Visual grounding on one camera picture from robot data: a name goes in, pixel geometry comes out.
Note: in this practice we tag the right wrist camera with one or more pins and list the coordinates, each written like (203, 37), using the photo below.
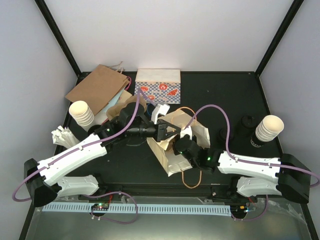
(187, 131)

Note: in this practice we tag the left black frame post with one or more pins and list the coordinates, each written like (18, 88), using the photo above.
(47, 15)

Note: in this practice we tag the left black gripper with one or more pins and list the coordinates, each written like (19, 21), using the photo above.
(161, 134)

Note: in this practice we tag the crumpled white paper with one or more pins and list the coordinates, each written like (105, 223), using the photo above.
(62, 136)

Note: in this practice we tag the light blue paper bag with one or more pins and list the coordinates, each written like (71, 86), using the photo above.
(120, 97)

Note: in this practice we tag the brown kraft paper bag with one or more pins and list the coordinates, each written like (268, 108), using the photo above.
(98, 88)

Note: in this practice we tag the right black frame post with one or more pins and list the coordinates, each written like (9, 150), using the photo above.
(285, 24)

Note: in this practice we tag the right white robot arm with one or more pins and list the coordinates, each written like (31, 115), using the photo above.
(283, 176)

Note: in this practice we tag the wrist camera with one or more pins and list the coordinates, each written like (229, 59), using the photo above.
(187, 131)
(160, 109)

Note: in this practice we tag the white cup stack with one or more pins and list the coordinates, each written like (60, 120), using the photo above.
(267, 130)
(82, 114)

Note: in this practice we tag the single black lid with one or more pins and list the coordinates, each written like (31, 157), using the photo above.
(222, 135)

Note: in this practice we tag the black frame post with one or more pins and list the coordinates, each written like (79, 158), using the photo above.
(47, 15)
(285, 24)

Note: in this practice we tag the left white cup stack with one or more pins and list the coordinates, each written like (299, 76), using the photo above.
(82, 114)

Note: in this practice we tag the right white cup stack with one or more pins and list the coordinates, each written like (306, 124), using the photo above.
(267, 130)

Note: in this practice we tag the small green circuit board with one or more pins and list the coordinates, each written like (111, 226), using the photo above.
(100, 207)

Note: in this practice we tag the blue checkered bakery bag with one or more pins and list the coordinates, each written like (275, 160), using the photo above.
(163, 86)

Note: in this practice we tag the cream paper bag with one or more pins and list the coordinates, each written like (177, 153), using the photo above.
(177, 155)

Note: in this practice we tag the light blue cable duct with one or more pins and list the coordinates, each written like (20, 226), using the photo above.
(130, 208)

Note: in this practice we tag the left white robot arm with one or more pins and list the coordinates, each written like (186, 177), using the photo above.
(46, 180)

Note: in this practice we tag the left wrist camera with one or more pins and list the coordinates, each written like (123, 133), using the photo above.
(160, 109)

